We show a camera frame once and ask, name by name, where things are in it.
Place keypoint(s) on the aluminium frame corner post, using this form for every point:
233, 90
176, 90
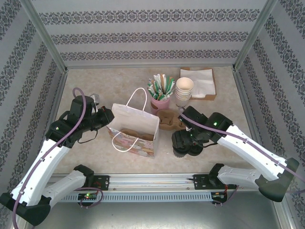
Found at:
257, 31
45, 33

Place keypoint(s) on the small green-lit circuit board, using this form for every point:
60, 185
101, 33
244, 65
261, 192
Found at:
88, 196

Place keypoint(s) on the pink cup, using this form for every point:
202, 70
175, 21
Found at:
162, 105

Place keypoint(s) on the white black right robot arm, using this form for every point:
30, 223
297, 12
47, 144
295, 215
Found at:
250, 150

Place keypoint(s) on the green striped wrapped straw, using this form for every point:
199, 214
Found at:
169, 82
151, 88

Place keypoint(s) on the white paper wrapped straw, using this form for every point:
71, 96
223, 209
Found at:
157, 80
172, 89

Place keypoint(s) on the brown wooden stirrer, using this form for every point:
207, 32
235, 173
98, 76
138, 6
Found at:
163, 78

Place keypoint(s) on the aluminium frame side rail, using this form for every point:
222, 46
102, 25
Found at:
60, 88
252, 112

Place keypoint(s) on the grey metal base panel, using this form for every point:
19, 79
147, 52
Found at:
155, 217

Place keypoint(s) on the coffee cup with black lid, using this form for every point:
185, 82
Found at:
178, 153

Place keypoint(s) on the aluminium frame cross beam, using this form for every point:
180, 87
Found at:
147, 66

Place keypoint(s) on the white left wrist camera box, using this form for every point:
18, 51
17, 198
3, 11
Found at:
96, 97

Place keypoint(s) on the brown napkin tray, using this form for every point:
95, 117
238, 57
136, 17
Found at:
213, 96

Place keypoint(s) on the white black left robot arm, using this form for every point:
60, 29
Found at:
47, 162

